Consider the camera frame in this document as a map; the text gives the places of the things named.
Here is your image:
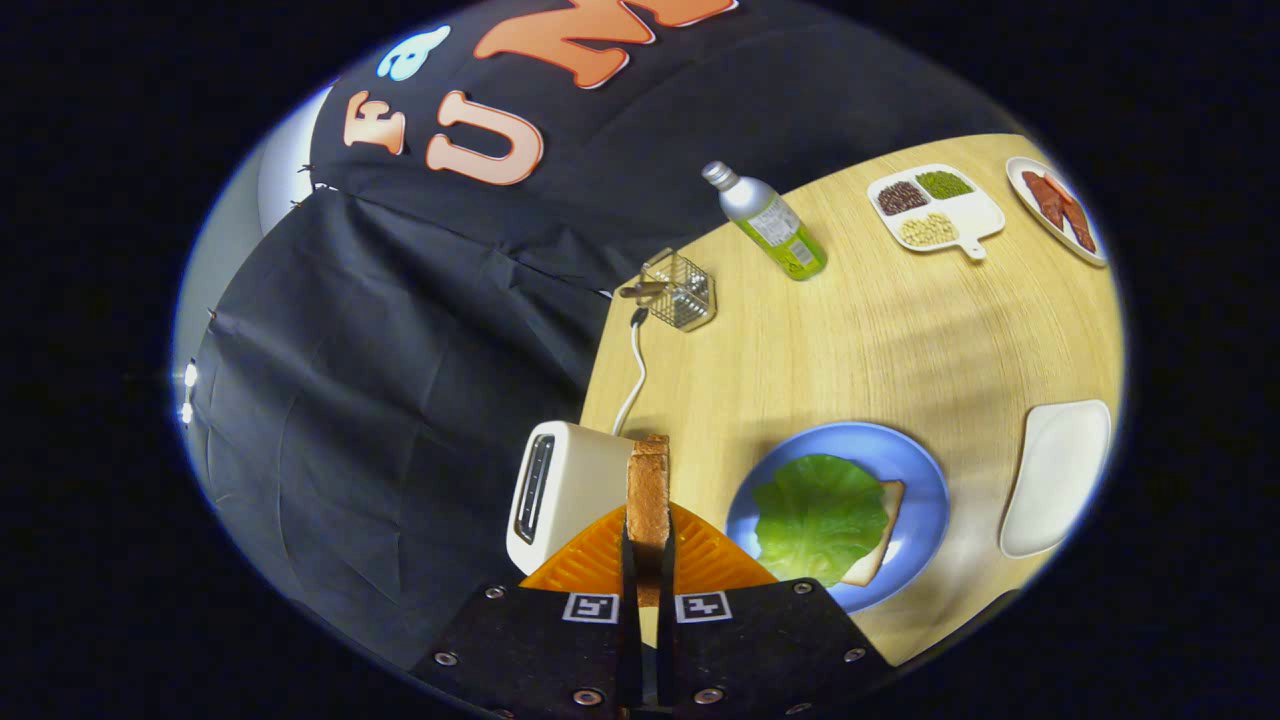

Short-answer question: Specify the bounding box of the white divided tray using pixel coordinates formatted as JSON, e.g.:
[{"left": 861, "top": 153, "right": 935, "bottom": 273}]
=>
[{"left": 866, "top": 163, "right": 1007, "bottom": 263}]

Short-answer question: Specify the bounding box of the round white plate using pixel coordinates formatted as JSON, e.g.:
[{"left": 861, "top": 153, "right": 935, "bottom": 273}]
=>
[{"left": 1005, "top": 155, "right": 1111, "bottom": 269}]

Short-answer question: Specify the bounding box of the silver bottle with green label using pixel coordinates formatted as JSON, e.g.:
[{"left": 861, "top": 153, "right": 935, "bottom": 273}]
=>
[{"left": 700, "top": 160, "right": 829, "bottom": 282}]

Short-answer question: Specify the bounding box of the white toaster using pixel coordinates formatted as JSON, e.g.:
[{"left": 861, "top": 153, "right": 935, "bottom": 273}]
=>
[{"left": 505, "top": 420, "right": 641, "bottom": 577}]

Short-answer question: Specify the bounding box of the brown meat slice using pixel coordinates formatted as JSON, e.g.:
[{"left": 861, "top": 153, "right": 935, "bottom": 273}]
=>
[
  {"left": 1022, "top": 172, "right": 1067, "bottom": 231},
  {"left": 1058, "top": 195, "right": 1098, "bottom": 253}
]

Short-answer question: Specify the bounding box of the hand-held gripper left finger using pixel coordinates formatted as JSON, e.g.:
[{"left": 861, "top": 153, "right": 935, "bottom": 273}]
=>
[{"left": 410, "top": 500, "right": 646, "bottom": 720}]

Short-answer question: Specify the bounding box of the metal wire basket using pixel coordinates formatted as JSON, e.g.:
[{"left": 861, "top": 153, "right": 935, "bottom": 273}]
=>
[{"left": 618, "top": 247, "right": 719, "bottom": 333}]

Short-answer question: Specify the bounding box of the white toaster cable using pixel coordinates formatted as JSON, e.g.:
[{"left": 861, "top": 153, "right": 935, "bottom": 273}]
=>
[{"left": 610, "top": 307, "right": 651, "bottom": 438}]

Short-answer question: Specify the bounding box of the white bread slice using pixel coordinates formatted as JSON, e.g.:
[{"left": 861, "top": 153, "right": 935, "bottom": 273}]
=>
[{"left": 840, "top": 479, "right": 906, "bottom": 588}]

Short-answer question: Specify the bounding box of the white rectangular dish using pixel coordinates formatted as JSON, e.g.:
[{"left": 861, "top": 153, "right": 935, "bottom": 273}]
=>
[{"left": 998, "top": 398, "right": 1113, "bottom": 559}]

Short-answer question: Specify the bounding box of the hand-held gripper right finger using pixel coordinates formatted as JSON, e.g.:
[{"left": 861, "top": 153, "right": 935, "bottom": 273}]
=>
[{"left": 655, "top": 500, "right": 896, "bottom": 720}]

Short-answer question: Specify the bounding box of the heap of dark red beans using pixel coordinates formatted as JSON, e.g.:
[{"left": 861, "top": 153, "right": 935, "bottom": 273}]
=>
[{"left": 877, "top": 180, "right": 931, "bottom": 216}]

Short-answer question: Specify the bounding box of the green lettuce leaf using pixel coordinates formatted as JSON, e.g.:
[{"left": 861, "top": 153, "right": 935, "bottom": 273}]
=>
[{"left": 752, "top": 454, "right": 891, "bottom": 588}]

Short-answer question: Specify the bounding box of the brown toast slice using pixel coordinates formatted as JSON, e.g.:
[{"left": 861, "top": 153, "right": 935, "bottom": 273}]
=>
[{"left": 626, "top": 433, "right": 673, "bottom": 609}]

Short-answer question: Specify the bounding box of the blue round plate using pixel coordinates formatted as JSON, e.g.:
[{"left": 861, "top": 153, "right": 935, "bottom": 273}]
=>
[{"left": 725, "top": 421, "right": 951, "bottom": 614}]

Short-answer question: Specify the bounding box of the heap of yellow soybeans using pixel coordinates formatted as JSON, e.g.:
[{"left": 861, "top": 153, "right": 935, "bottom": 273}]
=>
[{"left": 897, "top": 212, "right": 959, "bottom": 248}]

